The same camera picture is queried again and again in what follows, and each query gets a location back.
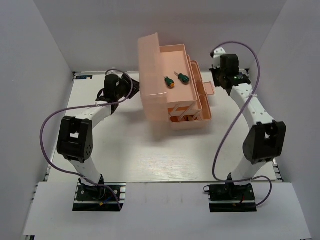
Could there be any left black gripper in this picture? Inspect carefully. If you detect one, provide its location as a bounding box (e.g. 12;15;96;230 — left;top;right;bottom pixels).
115;72;145;99

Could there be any stubby green orange screwdriver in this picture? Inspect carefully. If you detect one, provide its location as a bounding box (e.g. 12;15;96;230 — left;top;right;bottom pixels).
164;76;175;89

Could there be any pink plastic toolbox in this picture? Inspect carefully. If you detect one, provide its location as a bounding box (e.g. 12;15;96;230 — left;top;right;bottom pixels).
138;33;215;133

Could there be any stubby dark green screwdriver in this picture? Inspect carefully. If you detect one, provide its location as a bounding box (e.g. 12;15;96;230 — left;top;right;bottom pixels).
174;72;190;84

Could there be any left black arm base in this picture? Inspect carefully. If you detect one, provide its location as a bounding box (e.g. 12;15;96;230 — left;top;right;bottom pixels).
72;183;126;212

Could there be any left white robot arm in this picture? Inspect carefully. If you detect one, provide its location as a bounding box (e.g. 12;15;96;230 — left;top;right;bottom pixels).
57;73;140;200

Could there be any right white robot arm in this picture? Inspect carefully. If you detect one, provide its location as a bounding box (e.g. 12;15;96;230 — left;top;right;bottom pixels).
210;48;287;200

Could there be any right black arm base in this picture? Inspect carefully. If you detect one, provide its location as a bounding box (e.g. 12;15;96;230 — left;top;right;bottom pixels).
203;183;257;213

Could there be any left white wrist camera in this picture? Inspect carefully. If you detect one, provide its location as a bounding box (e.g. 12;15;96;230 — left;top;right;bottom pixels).
105;69;122;76

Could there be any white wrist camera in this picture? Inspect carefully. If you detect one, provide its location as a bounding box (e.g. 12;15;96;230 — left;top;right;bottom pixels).
210;47;226;59
105;69;122;76

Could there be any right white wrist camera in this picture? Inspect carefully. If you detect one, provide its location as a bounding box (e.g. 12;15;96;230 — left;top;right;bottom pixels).
210;47;226;59

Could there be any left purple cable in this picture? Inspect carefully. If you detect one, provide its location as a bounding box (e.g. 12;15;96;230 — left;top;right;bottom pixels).
39;69;133;211

